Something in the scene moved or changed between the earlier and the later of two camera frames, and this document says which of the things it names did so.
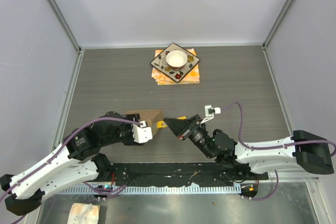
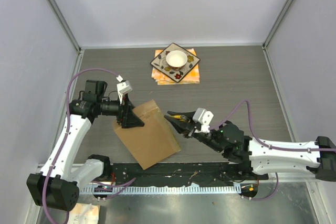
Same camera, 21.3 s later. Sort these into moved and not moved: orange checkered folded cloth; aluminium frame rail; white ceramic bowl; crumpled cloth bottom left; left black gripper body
Moved: left black gripper body
Not moved: aluminium frame rail; white ceramic bowl; orange checkered folded cloth; crumpled cloth bottom left
